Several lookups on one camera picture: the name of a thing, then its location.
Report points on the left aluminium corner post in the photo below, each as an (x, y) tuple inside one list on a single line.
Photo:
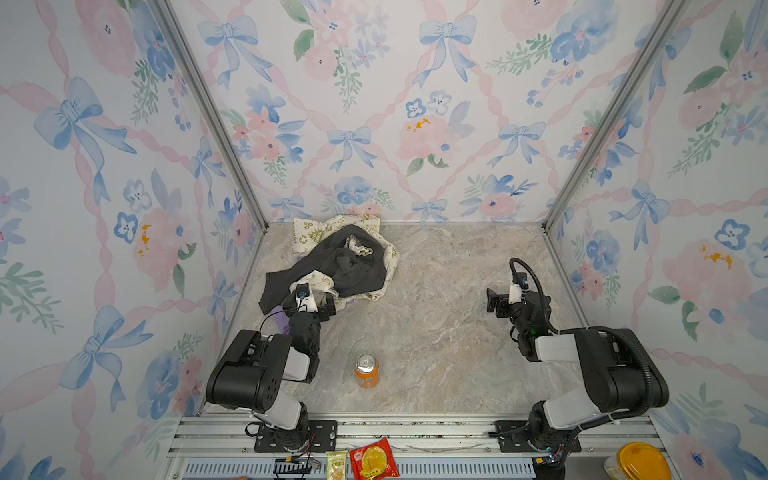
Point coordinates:
[(178, 44)]

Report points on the dark grey denim garment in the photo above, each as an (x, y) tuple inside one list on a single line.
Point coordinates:
[(352, 258)]

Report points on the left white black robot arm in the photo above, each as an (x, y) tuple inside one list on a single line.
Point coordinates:
[(252, 370)]

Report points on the right aluminium corner post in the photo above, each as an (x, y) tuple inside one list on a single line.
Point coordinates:
[(658, 36)]

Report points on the orange drink can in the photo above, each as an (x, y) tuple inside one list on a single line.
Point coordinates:
[(367, 371)]

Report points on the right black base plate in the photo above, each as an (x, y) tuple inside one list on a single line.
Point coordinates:
[(517, 436)]

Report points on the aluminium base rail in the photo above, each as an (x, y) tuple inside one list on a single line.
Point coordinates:
[(220, 445)]

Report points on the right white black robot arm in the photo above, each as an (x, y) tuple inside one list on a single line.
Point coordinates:
[(618, 378)]

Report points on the purple fleece cloth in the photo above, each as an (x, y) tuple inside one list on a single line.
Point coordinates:
[(281, 321)]

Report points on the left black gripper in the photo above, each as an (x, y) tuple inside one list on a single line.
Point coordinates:
[(310, 309)]

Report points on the small green snack packet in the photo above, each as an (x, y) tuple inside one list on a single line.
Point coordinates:
[(336, 464)]

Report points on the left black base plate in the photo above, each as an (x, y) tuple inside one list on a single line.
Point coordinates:
[(314, 436)]

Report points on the aluminium corner post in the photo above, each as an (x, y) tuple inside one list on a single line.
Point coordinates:
[(658, 36), (178, 44)]

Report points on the yellow lidded container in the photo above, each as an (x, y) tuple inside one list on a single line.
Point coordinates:
[(637, 461)]

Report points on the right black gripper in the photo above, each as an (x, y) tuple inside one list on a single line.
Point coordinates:
[(504, 303)]

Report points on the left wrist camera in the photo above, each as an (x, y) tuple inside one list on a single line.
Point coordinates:
[(303, 294)]

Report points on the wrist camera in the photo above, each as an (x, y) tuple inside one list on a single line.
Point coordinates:
[(303, 294), (518, 287)]

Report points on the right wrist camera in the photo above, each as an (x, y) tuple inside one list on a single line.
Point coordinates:
[(518, 287)]

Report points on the red snack packet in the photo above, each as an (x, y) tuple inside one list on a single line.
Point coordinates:
[(374, 461)]

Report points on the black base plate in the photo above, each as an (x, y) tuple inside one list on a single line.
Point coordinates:
[(314, 436), (517, 436)]

